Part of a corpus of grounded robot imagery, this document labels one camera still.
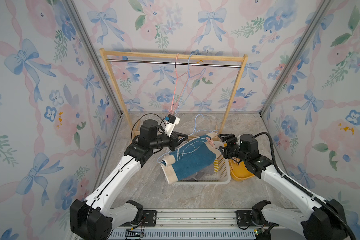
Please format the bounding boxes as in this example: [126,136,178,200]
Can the grey terry towel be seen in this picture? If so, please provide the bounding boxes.
[184,164,215,182]

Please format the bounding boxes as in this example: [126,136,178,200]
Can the white perforated plastic basket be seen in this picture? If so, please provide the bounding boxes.
[176,140,231,185]

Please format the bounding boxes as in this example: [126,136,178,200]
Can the light blue wire hanger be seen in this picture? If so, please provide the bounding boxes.
[175,51,206,115]

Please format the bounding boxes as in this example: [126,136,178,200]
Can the yellow white striped towel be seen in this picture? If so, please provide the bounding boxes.
[213,159,220,173]

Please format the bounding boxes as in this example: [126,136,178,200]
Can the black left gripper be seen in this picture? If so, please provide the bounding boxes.
[150,131,188,152]

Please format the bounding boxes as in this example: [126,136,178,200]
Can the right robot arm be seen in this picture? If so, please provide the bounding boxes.
[218,134,356,240]

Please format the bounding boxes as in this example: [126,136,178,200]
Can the beige towel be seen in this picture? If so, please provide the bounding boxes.
[159,131,223,185]

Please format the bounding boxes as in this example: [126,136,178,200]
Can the metal hanging rod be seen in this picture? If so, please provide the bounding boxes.
[106,59,241,68]

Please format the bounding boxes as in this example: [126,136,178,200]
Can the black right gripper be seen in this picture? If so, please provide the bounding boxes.
[218,133,248,164]

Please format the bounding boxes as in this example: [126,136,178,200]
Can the black corrugated cable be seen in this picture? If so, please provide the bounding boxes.
[253,131,358,240]

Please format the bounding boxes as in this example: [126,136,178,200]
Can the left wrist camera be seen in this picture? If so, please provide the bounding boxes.
[165,114,180,137]

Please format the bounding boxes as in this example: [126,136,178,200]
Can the pink wire hanger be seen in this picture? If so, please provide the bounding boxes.
[167,53,199,113]

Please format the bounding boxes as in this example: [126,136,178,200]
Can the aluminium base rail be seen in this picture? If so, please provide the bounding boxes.
[98,209,304,240]

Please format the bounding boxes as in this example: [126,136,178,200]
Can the pink clothespin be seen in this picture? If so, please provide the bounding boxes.
[206,137,215,146]

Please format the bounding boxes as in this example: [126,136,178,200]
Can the wooden clothes rack frame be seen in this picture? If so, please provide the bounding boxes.
[99,48,248,138]

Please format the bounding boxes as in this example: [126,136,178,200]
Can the yellow plastic tray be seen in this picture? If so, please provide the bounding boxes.
[228,157,255,182]

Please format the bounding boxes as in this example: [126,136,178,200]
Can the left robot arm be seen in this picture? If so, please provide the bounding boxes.
[70,115,188,240]

